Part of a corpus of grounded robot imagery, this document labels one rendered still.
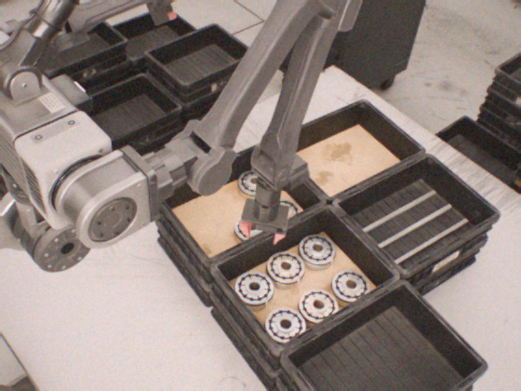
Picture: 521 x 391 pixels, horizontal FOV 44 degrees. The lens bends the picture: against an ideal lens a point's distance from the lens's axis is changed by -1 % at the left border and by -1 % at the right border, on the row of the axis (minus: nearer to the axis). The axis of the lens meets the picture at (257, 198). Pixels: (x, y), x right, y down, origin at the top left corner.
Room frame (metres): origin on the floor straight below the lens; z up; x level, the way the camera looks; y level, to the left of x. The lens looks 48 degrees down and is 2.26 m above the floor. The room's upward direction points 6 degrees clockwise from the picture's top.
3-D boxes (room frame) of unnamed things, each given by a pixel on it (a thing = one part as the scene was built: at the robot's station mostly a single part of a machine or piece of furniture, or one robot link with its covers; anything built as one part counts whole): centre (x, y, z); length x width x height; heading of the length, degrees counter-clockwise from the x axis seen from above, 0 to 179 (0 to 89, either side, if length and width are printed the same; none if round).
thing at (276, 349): (0.97, -0.14, 0.92); 0.40 x 0.30 x 0.02; 130
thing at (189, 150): (0.82, 0.13, 1.43); 0.10 x 0.05 x 0.09; 135
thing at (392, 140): (1.46, -0.26, 0.87); 0.40 x 0.30 x 0.11; 130
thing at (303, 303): (0.92, -0.18, 0.86); 0.10 x 0.10 x 0.01
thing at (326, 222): (0.97, -0.14, 0.87); 0.40 x 0.30 x 0.11; 130
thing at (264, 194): (0.96, -0.03, 1.23); 0.07 x 0.06 x 0.07; 135
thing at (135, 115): (2.05, 0.60, 0.31); 0.40 x 0.30 x 0.34; 135
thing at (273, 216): (0.96, -0.02, 1.17); 0.10 x 0.07 x 0.07; 84
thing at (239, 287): (0.95, -0.02, 0.86); 0.10 x 0.10 x 0.01
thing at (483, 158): (2.13, -0.96, 0.26); 0.40 x 0.30 x 0.23; 45
